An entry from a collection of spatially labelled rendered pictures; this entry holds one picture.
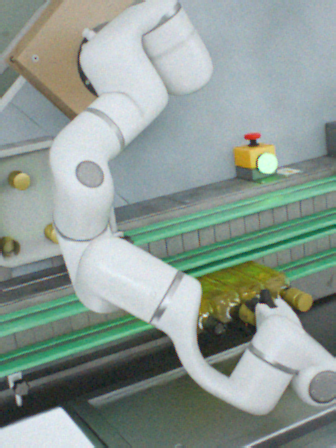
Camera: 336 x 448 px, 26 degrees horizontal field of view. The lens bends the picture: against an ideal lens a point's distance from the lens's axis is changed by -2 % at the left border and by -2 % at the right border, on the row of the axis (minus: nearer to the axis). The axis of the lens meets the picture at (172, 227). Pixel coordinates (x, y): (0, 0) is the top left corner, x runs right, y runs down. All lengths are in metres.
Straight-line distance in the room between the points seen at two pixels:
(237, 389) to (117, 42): 0.53
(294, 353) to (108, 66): 0.49
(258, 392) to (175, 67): 0.52
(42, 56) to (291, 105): 0.66
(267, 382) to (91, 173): 0.37
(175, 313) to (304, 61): 0.97
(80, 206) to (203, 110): 0.70
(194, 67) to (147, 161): 0.46
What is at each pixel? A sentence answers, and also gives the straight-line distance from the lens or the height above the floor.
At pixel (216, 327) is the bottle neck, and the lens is 1.32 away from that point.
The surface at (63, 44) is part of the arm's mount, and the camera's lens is 1.43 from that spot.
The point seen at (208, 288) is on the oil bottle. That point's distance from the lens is 1.41.
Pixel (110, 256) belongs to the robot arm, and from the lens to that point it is 0.99.
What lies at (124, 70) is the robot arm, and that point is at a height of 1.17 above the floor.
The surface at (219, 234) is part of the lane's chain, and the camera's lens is 1.56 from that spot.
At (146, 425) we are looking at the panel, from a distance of 1.29.
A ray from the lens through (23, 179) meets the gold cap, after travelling 1.44.
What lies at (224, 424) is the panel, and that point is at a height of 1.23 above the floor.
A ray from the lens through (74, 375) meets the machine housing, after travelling 1.58.
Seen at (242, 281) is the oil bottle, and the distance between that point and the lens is 1.42.
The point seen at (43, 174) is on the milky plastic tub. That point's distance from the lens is 1.50.
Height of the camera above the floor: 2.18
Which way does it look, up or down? 60 degrees down
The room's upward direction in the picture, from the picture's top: 111 degrees clockwise
